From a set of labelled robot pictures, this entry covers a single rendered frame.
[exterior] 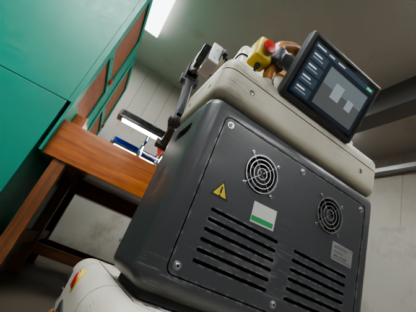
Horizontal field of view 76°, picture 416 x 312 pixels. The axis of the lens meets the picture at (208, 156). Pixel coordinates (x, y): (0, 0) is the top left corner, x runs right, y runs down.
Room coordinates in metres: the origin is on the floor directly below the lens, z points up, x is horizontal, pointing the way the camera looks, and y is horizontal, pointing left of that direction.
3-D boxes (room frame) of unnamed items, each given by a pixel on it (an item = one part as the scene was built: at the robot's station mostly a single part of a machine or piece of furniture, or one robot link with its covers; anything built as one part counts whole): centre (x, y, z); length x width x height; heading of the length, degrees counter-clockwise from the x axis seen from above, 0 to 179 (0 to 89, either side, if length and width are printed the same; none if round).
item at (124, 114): (1.64, 0.34, 1.08); 0.62 x 0.08 x 0.07; 107
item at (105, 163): (1.51, -0.15, 0.67); 1.81 x 0.12 x 0.19; 107
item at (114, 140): (2.18, 0.50, 1.08); 0.62 x 0.08 x 0.07; 107
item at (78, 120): (1.46, 0.74, 0.83); 0.30 x 0.06 x 0.07; 17
